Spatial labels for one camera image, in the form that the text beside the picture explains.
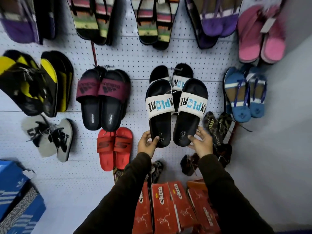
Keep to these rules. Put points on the dark brown flip-flop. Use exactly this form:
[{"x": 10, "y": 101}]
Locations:
[
  {"x": 223, "y": 154},
  {"x": 189, "y": 165}
]

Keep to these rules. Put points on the multicolour striped flip-flop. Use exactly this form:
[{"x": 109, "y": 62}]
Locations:
[
  {"x": 146, "y": 24},
  {"x": 84, "y": 21},
  {"x": 165, "y": 26},
  {"x": 107, "y": 19}
]

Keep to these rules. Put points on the red shoe box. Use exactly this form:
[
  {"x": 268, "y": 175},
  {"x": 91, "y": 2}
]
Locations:
[
  {"x": 164, "y": 212},
  {"x": 202, "y": 209},
  {"x": 182, "y": 204},
  {"x": 142, "y": 212}
]

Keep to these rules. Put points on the blue striped flip-flop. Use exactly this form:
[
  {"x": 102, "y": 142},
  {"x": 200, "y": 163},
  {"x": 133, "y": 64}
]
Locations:
[
  {"x": 237, "y": 97},
  {"x": 257, "y": 99}
]

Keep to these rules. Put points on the person's left hand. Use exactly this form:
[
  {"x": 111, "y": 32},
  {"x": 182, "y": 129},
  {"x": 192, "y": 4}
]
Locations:
[{"x": 145, "y": 146}]

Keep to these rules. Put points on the brown patterned flip-flop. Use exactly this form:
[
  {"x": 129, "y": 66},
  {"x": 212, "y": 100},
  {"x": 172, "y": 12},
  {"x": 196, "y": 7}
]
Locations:
[
  {"x": 213, "y": 127},
  {"x": 225, "y": 121}
]

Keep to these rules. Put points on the grey patterned flip-flop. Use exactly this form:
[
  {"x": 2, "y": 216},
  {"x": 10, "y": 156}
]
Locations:
[
  {"x": 156, "y": 170},
  {"x": 118, "y": 174}
]

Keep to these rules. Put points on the person's left thumb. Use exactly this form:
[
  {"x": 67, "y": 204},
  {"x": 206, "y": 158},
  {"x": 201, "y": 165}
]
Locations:
[{"x": 154, "y": 140}]

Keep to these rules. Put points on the pink flip-flop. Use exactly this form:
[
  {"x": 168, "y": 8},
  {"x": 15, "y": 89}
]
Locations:
[
  {"x": 248, "y": 41},
  {"x": 274, "y": 46}
]

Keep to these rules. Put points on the person's right forearm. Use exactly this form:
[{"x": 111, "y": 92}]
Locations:
[{"x": 226, "y": 199}]

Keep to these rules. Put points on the person's right thumb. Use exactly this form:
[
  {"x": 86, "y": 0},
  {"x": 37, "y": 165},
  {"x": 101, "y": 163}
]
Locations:
[{"x": 192, "y": 139}]

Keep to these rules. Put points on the blue grey patterned shoe box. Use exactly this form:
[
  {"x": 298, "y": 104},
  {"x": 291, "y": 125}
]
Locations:
[{"x": 24, "y": 214}]

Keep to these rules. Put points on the purple and grey flip-flop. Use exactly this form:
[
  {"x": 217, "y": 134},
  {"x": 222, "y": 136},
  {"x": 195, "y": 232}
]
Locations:
[
  {"x": 202, "y": 38},
  {"x": 224, "y": 19}
]

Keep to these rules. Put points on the white paper tag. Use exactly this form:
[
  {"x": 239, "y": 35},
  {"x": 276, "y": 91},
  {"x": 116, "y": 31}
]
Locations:
[{"x": 267, "y": 25}]

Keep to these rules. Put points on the person's left forearm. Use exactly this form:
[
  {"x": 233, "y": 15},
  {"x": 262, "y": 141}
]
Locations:
[{"x": 121, "y": 199}]

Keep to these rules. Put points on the red slide sandal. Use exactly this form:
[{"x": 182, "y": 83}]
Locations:
[
  {"x": 123, "y": 148},
  {"x": 106, "y": 153}
]

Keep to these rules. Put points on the purple striped flip-flop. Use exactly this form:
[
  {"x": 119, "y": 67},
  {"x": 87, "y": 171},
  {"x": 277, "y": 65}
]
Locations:
[{"x": 17, "y": 26}]

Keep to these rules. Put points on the red display hook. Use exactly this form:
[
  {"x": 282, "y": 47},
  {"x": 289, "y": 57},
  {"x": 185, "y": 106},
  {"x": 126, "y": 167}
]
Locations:
[{"x": 94, "y": 54}]

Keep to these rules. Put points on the black and yellow flip-flop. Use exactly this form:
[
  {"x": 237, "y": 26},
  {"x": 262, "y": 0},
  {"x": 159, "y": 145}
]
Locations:
[
  {"x": 62, "y": 82},
  {"x": 22, "y": 87}
]

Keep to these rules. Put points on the person's right hand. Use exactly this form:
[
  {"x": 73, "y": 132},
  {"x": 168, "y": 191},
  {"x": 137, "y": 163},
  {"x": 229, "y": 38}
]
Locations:
[{"x": 204, "y": 146}]

